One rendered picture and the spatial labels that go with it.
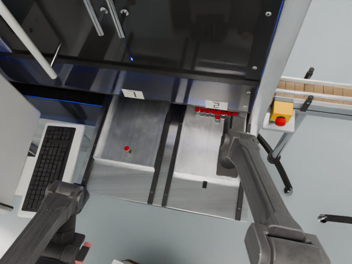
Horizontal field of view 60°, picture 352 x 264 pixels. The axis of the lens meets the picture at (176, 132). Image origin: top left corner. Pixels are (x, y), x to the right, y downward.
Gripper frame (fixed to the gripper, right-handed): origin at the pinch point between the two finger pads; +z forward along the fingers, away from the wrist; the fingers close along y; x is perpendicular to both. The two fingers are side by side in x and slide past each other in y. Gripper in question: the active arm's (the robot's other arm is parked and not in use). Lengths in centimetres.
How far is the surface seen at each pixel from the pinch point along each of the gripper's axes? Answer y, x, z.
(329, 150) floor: 57, -71, 110
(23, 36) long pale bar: 21, 65, -31
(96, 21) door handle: 22, 39, -39
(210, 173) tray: 2.7, 5.3, 20.4
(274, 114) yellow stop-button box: 26.0, -15.4, 7.6
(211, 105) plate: 26.6, 8.9, 7.8
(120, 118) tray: 21, 49, 21
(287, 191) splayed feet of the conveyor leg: 22, -44, 106
